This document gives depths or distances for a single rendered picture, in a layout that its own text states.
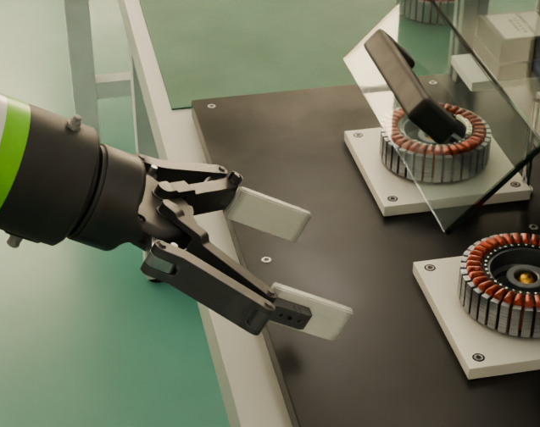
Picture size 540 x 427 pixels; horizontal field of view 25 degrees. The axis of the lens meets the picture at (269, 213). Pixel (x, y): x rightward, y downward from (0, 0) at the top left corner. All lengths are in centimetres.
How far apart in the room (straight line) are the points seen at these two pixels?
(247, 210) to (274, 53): 54
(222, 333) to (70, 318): 126
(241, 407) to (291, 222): 16
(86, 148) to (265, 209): 21
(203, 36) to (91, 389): 80
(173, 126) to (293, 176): 20
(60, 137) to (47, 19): 262
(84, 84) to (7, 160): 183
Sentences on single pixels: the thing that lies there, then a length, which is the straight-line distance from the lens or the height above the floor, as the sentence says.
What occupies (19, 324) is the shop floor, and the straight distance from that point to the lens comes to 234.
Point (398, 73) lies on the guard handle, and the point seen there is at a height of 106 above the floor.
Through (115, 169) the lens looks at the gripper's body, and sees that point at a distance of 89.
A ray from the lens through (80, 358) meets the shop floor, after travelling 224.
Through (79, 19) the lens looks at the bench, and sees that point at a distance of 262.
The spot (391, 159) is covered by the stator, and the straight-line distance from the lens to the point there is 123.
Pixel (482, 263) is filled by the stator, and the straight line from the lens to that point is 106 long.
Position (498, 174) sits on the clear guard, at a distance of 75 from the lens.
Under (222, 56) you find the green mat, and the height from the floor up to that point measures 75.
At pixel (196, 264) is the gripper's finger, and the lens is 88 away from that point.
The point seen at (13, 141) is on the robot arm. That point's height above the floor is 101.
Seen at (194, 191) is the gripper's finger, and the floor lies 91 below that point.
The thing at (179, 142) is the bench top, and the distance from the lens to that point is 136.
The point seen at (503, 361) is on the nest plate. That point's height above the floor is 78.
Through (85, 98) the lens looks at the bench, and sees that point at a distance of 270.
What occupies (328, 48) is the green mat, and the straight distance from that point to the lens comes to 156.
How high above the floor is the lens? 143
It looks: 34 degrees down
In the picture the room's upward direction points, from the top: straight up
